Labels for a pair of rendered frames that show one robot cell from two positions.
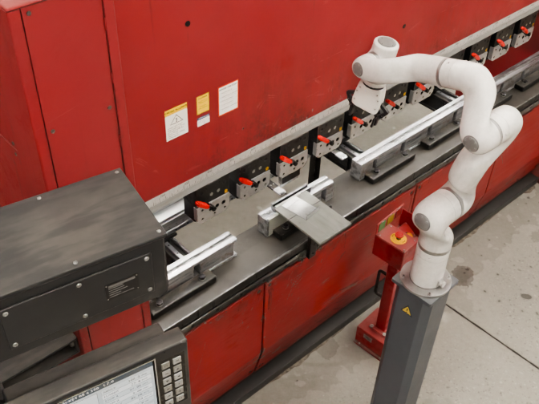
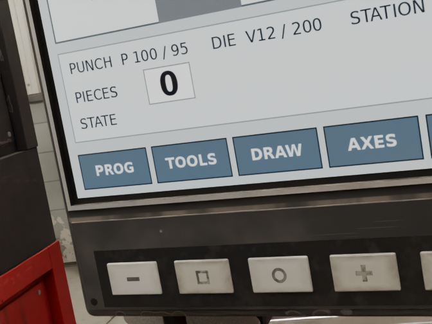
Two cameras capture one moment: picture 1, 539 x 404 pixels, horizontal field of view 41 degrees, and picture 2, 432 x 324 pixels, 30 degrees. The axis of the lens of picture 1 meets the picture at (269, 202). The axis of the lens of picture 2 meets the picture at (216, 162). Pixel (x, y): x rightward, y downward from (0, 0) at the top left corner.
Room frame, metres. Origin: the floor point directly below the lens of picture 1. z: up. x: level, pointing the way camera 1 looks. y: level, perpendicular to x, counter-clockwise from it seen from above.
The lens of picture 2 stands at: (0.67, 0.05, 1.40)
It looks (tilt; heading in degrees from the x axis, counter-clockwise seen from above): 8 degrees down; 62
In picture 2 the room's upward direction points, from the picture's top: 10 degrees counter-clockwise
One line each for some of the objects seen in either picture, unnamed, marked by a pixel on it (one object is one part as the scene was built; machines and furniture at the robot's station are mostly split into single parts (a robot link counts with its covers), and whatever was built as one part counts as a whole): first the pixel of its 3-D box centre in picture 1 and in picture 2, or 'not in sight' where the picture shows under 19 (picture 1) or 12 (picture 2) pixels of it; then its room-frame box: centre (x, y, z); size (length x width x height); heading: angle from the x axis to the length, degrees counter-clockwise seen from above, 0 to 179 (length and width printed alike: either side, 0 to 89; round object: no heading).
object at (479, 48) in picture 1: (471, 52); not in sight; (3.09, -0.93, 1.26); 0.15 x 0.09 x 0.17; 134
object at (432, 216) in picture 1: (435, 224); not in sight; (1.83, -0.57, 1.30); 0.19 x 0.12 x 0.24; 134
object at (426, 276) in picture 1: (429, 261); not in sight; (1.85, -0.59, 1.09); 0.19 x 0.19 x 0.18
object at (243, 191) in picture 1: (248, 171); not in sight; (2.12, 0.09, 1.26); 0.15 x 0.09 x 0.17; 134
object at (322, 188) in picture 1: (296, 205); not in sight; (2.32, -0.12, 0.92); 0.39 x 0.06 x 0.10; 134
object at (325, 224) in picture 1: (312, 216); not in sight; (2.17, -0.18, 1.00); 0.26 x 0.18 x 0.01; 44
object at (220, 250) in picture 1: (182, 272); not in sight; (1.90, 0.32, 0.92); 0.50 x 0.06 x 0.10; 134
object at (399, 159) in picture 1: (390, 166); not in sight; (2.65, -0.55, 0.89); 0.30 x 0.05 x 0.03; 134
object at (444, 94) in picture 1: (416, 85); not in sight; (3.48, -0.79, 0.81); 0.64 x 0.08 x 0.14; 44
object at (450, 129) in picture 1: (443, 133); not in sight; (2.93, -0.84, 0.89); 0.30 x 0.05 x 0.03; 134
